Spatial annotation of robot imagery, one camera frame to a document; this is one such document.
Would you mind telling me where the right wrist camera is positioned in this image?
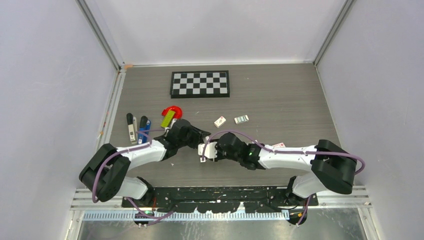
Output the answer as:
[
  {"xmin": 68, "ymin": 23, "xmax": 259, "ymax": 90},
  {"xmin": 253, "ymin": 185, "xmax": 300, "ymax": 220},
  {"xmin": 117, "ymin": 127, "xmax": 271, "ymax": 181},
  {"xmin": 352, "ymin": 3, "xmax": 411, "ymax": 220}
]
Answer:
[{"xmin": 197, "ymin": 142, "xmax": 218, "ymax": 163}]

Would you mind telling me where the red arch toy block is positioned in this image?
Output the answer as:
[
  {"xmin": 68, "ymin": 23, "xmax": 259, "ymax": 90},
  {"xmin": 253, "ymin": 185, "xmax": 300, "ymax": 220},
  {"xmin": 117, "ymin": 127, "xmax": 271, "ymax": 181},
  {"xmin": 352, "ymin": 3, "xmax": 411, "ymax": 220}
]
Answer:
[{"xmin": 161, "ymin": 105, "xmax": 183, "ymax": 119}]

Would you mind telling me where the checkerboard calibration board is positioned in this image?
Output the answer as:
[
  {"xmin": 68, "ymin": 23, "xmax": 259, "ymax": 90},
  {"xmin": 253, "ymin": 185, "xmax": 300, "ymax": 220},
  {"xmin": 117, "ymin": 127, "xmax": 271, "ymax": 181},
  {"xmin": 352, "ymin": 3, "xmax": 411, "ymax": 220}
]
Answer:
[{"xmin": 169, "ymin": 70, "xmax": 230, "ymax": 99}]

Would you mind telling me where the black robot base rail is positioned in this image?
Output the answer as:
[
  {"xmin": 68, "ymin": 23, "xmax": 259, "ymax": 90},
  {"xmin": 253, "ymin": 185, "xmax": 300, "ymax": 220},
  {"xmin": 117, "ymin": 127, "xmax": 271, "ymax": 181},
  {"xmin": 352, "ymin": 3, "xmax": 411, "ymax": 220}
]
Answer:
[{"xmin": 117, "ymin": 186, "xmax": 318, "ymax": 214}]

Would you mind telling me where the red white staple box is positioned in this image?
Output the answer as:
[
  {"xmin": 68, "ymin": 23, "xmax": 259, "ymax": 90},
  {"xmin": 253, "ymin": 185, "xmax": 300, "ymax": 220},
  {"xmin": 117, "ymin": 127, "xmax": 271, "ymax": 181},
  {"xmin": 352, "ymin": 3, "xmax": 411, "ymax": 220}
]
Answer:
[{"xmin": 272, "ymin": 142, "xmax": 286, "ymax": 148}]

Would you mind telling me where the black and white stapler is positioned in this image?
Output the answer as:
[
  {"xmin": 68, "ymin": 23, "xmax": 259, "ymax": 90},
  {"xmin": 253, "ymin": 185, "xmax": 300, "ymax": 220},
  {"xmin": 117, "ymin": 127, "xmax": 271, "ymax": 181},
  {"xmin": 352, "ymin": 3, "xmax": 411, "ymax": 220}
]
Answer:
[{"xmin": 126, "ymin": 113, "xmax": 138, "ymax": 144}]

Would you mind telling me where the blue stapler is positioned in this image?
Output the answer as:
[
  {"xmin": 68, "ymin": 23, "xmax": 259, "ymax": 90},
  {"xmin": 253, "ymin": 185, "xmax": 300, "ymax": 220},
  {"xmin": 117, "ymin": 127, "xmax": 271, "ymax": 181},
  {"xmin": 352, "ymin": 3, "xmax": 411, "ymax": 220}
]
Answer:
[{"xmin": 137, "ymin": 115, "xmax": 151, "ymax": 144}]

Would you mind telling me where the staple box tray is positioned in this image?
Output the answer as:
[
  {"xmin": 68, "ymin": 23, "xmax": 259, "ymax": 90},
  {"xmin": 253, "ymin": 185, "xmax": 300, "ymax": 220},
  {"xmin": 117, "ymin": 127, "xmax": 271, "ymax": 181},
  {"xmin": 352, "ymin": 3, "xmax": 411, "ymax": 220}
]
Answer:
[{"xmin": 234, "ymin": 115, "xmax": 249, "ymax": 124}]

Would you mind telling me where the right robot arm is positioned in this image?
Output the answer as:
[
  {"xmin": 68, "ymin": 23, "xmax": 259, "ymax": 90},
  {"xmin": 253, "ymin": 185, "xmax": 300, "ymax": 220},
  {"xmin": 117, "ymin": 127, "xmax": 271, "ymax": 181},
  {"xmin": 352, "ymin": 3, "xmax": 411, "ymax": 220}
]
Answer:
[{"xmin": 199, "ymin": 131, "xmax": 365, "ymax": 205}]

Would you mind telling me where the closed white staple box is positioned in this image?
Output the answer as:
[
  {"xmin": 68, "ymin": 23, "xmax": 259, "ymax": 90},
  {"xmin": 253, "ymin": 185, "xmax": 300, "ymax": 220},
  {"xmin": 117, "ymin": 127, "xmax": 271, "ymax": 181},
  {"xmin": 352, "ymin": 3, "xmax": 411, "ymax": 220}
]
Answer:
[{"xmin": 214, "ymin": 116, "xmax": 227, "ymax": 128}]

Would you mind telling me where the green lego brick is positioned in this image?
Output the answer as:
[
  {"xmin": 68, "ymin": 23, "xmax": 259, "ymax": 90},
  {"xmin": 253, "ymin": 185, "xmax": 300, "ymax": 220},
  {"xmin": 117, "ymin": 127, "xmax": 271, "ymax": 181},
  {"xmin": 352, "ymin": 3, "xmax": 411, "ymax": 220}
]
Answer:
[{"xmin": 160, "ymin": 110, "xmax": 176, "ymax": 129}]

